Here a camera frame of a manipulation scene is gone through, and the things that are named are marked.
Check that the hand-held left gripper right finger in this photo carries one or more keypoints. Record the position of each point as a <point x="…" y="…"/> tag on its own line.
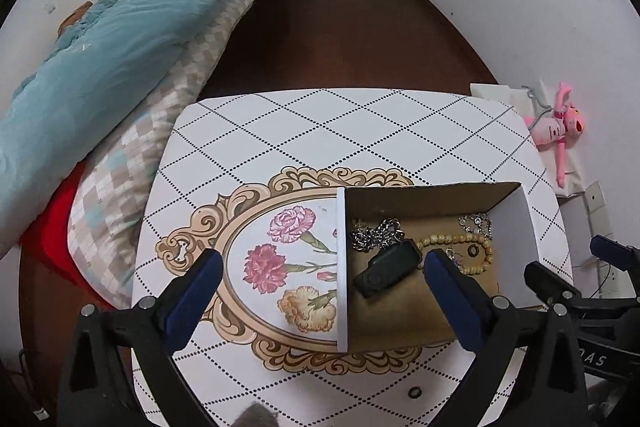
<point x="450" y="297"/>

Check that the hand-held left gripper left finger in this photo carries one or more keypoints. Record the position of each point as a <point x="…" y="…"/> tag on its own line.
<point x="197" y="297"/>

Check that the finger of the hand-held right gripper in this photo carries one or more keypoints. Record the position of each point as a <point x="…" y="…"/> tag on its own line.
<point x="550" y="282"/>
<point x="612" y="251"/>

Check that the white cardboard box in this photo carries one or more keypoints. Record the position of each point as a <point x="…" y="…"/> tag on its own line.
<point x="400" y="312"/>

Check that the black smart band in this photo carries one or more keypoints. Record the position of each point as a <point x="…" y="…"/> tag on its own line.
<point x="385" y="269"/>

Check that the checkered bed blanket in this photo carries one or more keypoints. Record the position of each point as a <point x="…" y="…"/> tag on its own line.
<point x="125" y="187"/>

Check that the pink plush toy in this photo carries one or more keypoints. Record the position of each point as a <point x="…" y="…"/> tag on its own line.
<point x="555" y="127"/>

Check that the red blanket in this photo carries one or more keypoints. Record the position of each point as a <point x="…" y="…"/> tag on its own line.
<point x="55" y="232"/>

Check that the white diamond-pattern tablecloth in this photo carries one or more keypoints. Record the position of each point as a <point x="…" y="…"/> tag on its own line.
<point x="300" y="132"/>

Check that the light blue quilt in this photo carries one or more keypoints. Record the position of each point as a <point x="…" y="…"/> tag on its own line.
<point x="100" y="72"/>

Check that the white wall socket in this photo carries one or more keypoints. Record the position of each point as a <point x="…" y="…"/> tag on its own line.
<point x="617" y="282"/>
<point x="597" y="207"/>

